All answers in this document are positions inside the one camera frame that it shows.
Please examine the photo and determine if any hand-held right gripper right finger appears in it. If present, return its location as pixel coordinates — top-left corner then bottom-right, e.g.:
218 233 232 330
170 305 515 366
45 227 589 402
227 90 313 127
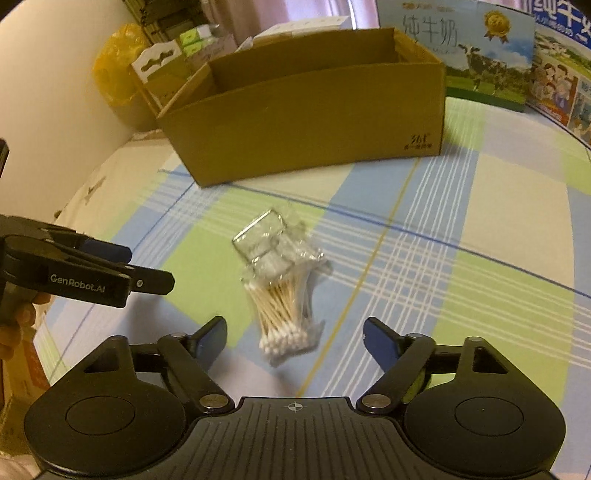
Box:
355 318 509 412

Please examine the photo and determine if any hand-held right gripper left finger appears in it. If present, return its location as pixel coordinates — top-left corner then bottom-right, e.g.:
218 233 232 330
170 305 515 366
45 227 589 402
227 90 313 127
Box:
83 316 232 411

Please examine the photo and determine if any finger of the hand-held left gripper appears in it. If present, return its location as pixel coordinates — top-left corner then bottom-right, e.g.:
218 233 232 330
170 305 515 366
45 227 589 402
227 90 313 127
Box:
129 267 176 295
85 237 133 269

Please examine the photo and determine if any pack of cotton swabs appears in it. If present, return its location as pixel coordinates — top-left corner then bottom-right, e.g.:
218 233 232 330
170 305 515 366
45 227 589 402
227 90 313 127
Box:
242 268 324 367

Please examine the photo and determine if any brown cardboard box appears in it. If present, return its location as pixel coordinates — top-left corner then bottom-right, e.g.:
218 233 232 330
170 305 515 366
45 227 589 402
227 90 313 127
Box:
156 27 448 188

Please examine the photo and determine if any person's left hand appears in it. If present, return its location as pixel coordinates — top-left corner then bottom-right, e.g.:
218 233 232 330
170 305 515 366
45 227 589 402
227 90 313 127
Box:
0 301 38 361

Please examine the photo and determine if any beige cartoon print cover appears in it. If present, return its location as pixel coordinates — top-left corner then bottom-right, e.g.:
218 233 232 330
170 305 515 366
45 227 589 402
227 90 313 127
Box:
46 131 181 241

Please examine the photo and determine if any brown cardboard carton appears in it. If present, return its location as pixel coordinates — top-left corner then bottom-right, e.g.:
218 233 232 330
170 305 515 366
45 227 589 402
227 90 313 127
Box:
0 323 51 416

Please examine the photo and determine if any clear plastic packaging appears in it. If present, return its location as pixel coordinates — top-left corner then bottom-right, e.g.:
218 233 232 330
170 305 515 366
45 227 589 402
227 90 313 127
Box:
231 209 326 282

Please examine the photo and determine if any plaid tablecloth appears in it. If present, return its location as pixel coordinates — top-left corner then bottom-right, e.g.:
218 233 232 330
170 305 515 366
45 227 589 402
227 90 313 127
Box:
32 92 591 416

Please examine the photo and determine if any yellow plastic bag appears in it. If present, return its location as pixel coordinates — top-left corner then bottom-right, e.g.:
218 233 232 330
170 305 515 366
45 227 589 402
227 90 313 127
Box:
91 23 158 130

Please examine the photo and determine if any bag of green packets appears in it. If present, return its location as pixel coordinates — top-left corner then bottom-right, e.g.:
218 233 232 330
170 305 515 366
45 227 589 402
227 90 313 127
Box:
178 25 238 58

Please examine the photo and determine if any pink curtain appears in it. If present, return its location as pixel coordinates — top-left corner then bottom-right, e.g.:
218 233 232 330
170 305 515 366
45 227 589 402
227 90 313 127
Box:
203 0 379 29

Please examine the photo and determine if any white box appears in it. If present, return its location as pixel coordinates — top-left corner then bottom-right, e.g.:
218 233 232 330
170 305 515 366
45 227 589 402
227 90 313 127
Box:
252 16 352 41

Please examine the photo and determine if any light blue milk carton box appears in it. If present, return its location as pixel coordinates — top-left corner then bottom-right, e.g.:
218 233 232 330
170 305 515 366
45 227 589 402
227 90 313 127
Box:
375 0 536 114

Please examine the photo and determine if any dark blue milk carton box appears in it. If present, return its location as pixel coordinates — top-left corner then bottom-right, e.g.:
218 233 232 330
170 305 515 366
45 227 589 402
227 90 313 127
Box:
526 0 591 148

